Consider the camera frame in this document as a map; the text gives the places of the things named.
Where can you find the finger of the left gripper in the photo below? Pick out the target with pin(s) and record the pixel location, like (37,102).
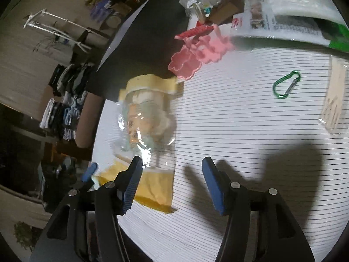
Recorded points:
(89,172)

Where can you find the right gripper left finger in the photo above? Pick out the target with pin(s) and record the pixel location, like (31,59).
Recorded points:
(117,196)

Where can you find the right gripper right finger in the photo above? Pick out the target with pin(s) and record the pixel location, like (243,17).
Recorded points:
(224,196)

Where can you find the sunflower toy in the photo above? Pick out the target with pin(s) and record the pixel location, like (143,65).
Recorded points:
(146,127)

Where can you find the green carabiner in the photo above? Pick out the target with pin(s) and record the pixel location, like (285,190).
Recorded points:
(283,87)

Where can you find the wooden sticks packet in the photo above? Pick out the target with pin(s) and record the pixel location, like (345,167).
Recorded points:
(332,113)

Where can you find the pink cookie cutters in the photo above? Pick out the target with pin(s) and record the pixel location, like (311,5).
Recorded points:
(201,45)

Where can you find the green board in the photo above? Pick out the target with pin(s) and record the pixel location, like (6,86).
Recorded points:
(336,34)

